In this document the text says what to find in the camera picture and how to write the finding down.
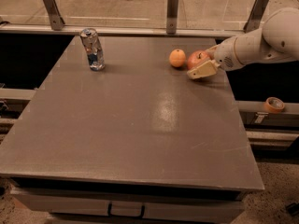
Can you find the left metal railing bracket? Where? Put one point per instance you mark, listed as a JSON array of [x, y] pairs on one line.
[[56, 20]]

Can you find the silver blue drink can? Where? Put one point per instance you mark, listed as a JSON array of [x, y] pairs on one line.
[[93, 48]]

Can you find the drawer with black handle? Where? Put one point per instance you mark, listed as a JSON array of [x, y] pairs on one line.
[[90, 207]]

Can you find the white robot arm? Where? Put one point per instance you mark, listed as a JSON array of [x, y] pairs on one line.
[[277, 41]]

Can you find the metal railing bracket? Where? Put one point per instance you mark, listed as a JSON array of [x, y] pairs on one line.
[[255, 15], [172, 16], [56, 20]]

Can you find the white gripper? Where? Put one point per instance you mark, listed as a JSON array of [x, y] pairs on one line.
[[226, 55]]

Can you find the middle metal railing bracket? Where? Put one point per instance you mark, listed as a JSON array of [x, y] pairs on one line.
[[172, 16]]

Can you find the right metal railing bracket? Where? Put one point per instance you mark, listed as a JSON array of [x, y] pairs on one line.
[[255, 15]]

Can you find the red apple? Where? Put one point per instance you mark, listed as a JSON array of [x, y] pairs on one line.
[[196, 58]]

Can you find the orange fruit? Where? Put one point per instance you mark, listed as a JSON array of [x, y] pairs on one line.
[[177, 58]]

